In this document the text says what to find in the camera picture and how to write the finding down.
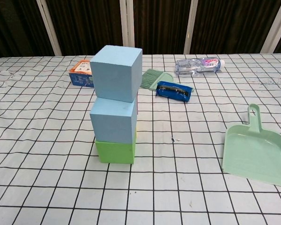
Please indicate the green plastic dustpan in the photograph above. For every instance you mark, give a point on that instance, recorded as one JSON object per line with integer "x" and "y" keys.
{"x": 255, "y": 152}

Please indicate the white checked tablecloth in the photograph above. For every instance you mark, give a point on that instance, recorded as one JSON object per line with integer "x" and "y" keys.
{"x": 178, "y": 175}

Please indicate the white metal frame post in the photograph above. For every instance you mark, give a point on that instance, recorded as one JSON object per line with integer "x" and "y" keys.
{"x": 126, "y": 23}
{"x": 190, "y": 28}
{"x": 49, "y": 30}
{"x": 277, "y": 25}

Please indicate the green foam cube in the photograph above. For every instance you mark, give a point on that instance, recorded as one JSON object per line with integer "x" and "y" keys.
{"x": 114, "y": 152}

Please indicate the clear plastic water bottle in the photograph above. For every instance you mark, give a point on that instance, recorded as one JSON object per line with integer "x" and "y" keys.
{"x": 196, "y": 66}

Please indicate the green hand brush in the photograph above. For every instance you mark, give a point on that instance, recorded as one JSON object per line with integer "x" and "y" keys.
{"x": 152, "y": 78}

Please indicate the blue wrapped packet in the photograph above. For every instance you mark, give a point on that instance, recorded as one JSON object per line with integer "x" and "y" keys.
{"x": 173, "y": 91}

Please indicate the orange cracker box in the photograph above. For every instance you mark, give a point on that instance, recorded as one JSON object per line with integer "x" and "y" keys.
{"x": 80, "y": 75}

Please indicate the light blue foam block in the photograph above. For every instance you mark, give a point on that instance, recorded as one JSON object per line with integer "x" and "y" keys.
{"x": 112, "y": 122}
{"x": 114, "y": 72}

